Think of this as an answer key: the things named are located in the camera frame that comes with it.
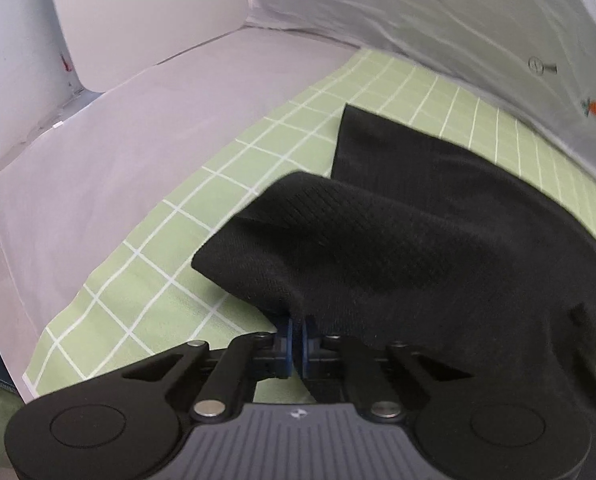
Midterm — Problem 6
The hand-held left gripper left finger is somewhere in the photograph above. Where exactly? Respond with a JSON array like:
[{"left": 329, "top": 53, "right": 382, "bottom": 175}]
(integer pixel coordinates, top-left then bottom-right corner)
[{"left": 120, "top": 317, "right": 295, "bottom": 419}]

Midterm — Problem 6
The green checked bed sheet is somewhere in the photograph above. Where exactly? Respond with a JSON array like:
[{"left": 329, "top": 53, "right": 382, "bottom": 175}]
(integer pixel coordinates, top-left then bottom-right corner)
[{"left": 23, "top": 49, "right": 596, "bottom": 406}]

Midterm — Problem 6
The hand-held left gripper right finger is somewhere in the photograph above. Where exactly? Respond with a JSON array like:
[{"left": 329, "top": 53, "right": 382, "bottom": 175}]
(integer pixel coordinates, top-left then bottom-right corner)
[{"left": 300, "top": 315, "right": 471, "bottom": 419}]

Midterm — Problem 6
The pale lilac bed sheet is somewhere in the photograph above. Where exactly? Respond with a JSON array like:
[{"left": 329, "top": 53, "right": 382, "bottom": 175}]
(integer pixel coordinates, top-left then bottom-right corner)
[{"left": 0, "top": 25, "right": 365, "bottom": 406}]

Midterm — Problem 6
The black knit sweater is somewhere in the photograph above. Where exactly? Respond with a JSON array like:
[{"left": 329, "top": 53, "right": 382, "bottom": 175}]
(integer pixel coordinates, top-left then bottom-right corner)
[{"left": 192, "top": 102, "right": 596, "bottom": 480}]

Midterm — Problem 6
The grey quilt with carrot print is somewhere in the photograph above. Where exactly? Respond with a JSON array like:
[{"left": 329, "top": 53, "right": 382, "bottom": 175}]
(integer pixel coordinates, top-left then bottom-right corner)
[{"left": 243, "top": 0, "right": 596, "bottom": 196}]

